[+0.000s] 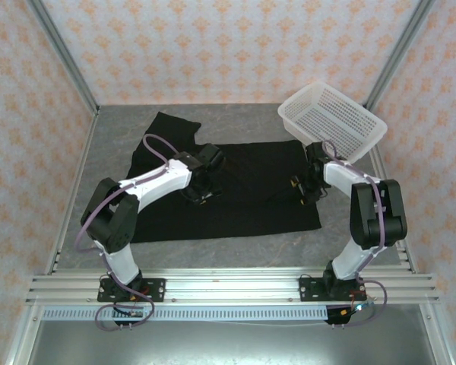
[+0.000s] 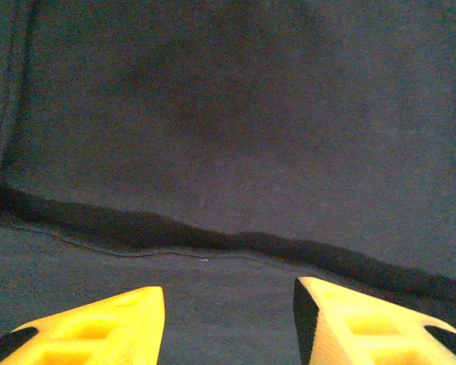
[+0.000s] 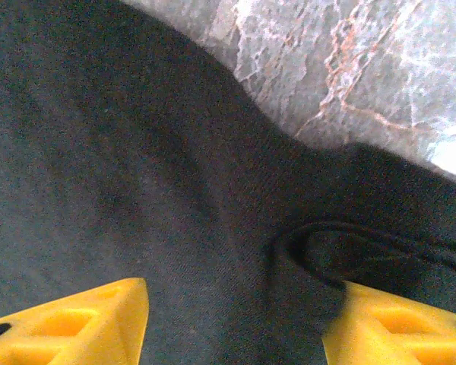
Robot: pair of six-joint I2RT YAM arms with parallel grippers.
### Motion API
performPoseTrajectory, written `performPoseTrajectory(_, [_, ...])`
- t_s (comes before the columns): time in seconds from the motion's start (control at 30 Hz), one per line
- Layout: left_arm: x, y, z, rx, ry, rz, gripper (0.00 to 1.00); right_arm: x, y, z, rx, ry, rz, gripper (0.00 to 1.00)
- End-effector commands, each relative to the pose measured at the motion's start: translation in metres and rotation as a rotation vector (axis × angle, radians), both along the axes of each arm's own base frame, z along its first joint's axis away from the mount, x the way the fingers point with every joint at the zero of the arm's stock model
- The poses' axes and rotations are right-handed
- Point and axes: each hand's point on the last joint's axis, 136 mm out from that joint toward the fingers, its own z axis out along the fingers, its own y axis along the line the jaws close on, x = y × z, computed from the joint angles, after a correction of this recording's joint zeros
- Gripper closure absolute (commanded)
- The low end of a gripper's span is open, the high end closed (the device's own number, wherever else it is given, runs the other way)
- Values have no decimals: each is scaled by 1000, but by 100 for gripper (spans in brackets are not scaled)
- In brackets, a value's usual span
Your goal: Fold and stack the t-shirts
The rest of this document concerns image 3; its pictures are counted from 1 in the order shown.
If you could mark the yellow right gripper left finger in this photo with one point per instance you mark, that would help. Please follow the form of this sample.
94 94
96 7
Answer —
80 331

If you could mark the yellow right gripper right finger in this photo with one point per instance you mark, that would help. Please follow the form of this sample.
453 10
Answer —
403 331

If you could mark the black t-shirt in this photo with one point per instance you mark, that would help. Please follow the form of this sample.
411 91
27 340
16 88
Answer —
137 152

